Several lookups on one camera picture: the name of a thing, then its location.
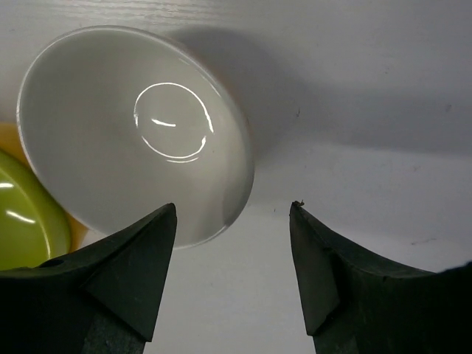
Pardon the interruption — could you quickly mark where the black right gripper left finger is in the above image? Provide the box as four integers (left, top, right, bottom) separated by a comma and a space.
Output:
1, 204, 177, 353

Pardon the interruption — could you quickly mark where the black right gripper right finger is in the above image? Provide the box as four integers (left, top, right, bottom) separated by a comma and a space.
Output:
290, 201, 471, 353

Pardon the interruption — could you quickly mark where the lime green plastic bowl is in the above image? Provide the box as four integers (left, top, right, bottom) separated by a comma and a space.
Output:
1, 151, 72, 270

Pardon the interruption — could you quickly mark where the white ceramic bowl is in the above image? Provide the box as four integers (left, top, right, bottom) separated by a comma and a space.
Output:
16, 26, 255, 249

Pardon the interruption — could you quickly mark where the orange plastic bowl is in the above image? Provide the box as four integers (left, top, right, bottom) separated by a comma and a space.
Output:
0, 122, 88, 252

